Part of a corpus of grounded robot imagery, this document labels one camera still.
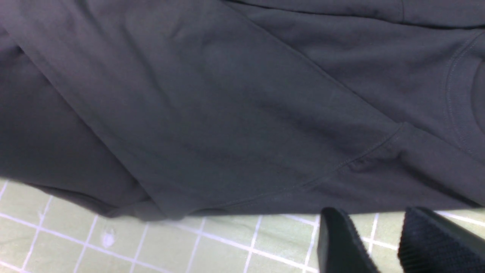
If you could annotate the light green checkered tablecloth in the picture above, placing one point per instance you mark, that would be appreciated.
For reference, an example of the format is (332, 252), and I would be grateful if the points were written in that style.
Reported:
(44, 234)

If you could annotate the dark gray long-sleeve shirt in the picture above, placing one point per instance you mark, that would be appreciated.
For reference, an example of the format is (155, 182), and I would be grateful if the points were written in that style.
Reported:
(161, 109)

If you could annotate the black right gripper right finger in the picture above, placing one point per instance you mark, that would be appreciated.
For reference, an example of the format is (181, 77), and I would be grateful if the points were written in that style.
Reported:
(431, 243)

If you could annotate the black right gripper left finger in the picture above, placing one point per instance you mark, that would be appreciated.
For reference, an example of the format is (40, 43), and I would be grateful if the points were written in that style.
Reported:
(340, 248)

